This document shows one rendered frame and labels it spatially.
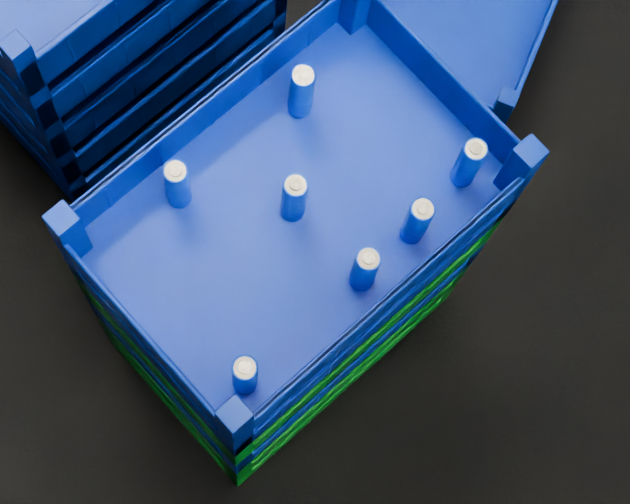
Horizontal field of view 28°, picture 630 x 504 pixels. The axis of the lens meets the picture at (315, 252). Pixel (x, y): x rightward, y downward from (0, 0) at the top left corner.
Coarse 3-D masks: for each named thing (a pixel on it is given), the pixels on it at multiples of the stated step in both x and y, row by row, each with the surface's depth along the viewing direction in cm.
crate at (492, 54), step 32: (384, 0) 143; (416, 0) 144; (448, 0) 144; (480, 0) 144; (512, 0) 144; (544, 0) 144; (416, 32) 143; (448, 32) 143; (480, 32) 143; (512, 32) 143; (544, 32) 138; (448, 64) 142; (480, 64) 142; (512, 64) 142; (480, 96) 141; (512, 96) 133
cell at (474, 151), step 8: (464, 144) 90; (472, 144) 90; (480, 144) 90; (464, 152) 90; (472, 152) 90; (480, 152) 90; (456, 160) 93; (464, 160) 91; (472, 160) 90; (480, 160) 90; (456, 168) 93; (464, 168) 92; (472, 168) 92; (456, 176) 94; (464, 176) 93; (472, 176) 94; (456, 184) 96; (464, 184) 95
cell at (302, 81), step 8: (304, 64) 91; (296, 72) 91; (304, 72) 91; (312, 72) 91; (296, 80) 90; (304, 80) 91; (312, 80) 91; (296, 88) 91; (304, 88) 91; (312, 88) 92; (296, 96) 92; (304, 96) 92; (312, 96) 94; (288, 104) 96; (296, 104) 94; (304, 104) 94; (296, 112) 95; (304, 112) 96
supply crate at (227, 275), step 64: (256, 64) 92; (320, 64) 98; (384, 64) 98; (192, 128) 94; (256, 128) 96; (320, 128) 97; (384, 128) 97; (448, 128) 97; (128, 192) 94; (192, 192) 95; (256, 192) 95; (320, 192) 95; (384, 192) 96; (448, 192) 96; (512, 192) 91; (128, 256) 93; (192, 256) 93; (256, 256) 94; (320, 256) 94; (384, 256) 94; (128, 320) 87; (192, 320) 92; (256, 320) 92; (320, 320) 93; (192, 384) 86
